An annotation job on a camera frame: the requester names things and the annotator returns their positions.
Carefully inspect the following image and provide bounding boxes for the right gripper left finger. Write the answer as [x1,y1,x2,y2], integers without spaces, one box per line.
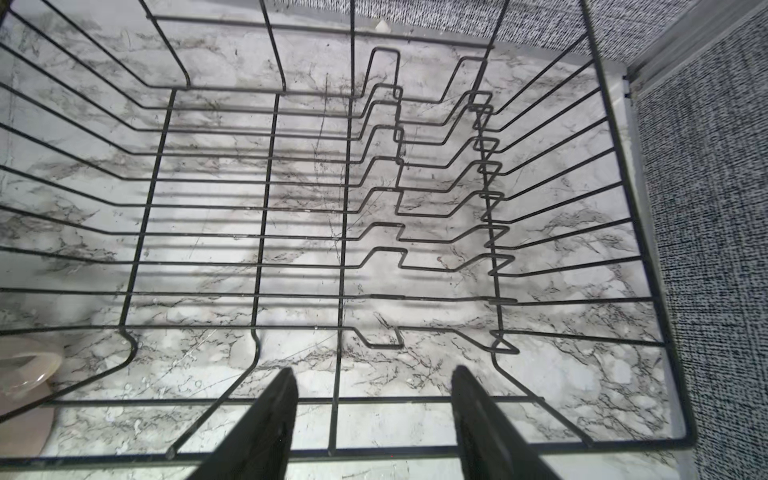
[189,368,299,480]

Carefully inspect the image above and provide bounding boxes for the black wire dish rack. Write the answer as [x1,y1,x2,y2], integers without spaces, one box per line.
[1,1,698,478]

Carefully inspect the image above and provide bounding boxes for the pink ceramic mug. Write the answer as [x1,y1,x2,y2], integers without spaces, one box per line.
[1,336,64,458]

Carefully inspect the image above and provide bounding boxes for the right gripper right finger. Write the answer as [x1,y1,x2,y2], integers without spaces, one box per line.
[451,366,558,479]

